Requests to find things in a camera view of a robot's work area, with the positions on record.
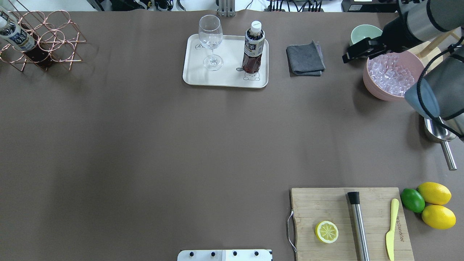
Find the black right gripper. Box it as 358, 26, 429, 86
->
342, 16, 421, 64

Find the tea bottle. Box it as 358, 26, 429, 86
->
242, 20, 265, 74
0, 18, 53, 69

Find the copper wire bottle basket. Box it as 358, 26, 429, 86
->
1, 0, 87, 72

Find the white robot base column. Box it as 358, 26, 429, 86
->
177, 249, 273, 261

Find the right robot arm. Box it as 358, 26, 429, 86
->
343, 0, 464, 140

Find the tea bottle front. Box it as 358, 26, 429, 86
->
0, 18, 53, 69

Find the green bowl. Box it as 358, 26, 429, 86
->
350, 24, 383, 46

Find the pink bowl with ice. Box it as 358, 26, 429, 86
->
363, 51, 424, 101

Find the wooden glass tree stand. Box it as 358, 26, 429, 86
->
409, 28, 461, 66

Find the grey folded cloth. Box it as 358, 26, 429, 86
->
286, 41, 326, 76

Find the metal ice scoop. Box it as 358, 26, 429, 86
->
424, 118, 457, 171

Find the cream rabbit tray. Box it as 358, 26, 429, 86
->
183, 34, 269, 88

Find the metal muddler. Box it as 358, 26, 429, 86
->
347, 191, 370, 261

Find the green lime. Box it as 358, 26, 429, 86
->
400, 188, 425, 213

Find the clear wine glass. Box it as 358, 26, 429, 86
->
198, 14, 223, 71

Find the yellow lemon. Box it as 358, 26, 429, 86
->
421, 205, 457, 230
416, 182, 452, 205

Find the wooden cutting board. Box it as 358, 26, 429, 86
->
290, 188, 400, 261

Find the half lemon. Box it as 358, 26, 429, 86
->
315, 221, 339, 244

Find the yellow plastic knife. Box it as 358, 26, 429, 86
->
385, 198, 399, 261

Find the aluminium frame post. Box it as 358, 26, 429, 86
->
216, 0, 236, 17

